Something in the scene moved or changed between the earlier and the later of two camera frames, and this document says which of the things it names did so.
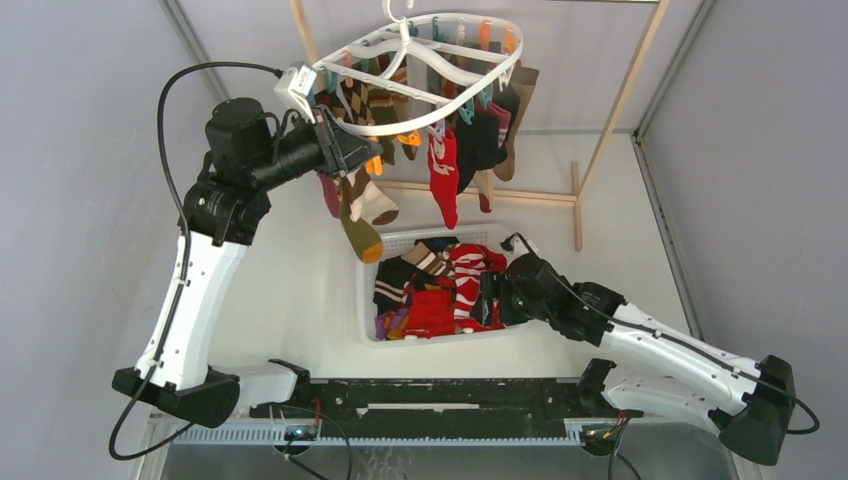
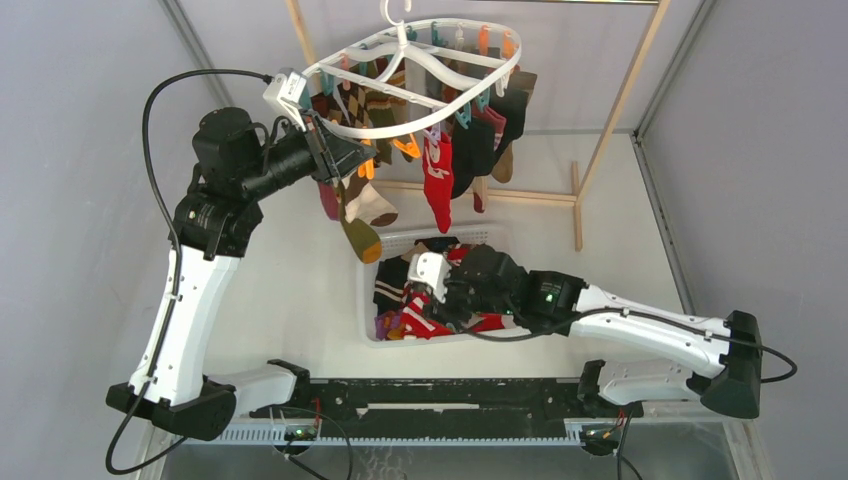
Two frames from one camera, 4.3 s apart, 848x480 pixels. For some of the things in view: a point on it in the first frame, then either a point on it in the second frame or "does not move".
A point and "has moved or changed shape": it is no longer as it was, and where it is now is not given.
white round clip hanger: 413,71 does not move
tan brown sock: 367,203 does not move
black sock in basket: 392,275 does not move
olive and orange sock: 366,245 does not move
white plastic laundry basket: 395,240 does not move
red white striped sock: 469,261 has moved or changed shape
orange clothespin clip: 414,139 has moved or changed shape
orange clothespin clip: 374,165 has moved or changed shape
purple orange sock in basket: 391,325 does not move
